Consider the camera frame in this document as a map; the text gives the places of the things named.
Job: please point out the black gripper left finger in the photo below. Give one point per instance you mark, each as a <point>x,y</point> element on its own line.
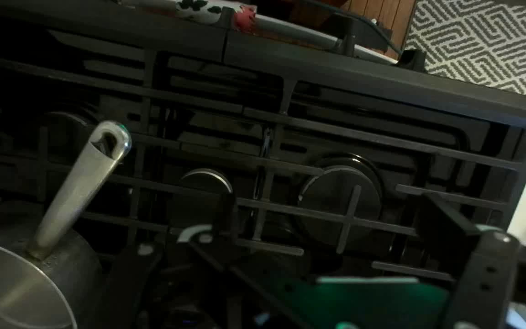
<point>123,285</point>

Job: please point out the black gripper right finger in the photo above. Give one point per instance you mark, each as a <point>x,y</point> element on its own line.
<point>485,279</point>

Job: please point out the stainless steel saucepan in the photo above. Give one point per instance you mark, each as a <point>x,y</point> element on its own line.
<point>26,274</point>

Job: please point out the black and white patterned rug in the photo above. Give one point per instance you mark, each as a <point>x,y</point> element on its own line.
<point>488,42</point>

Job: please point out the white patterned towel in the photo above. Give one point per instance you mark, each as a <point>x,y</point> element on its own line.
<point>196,7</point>

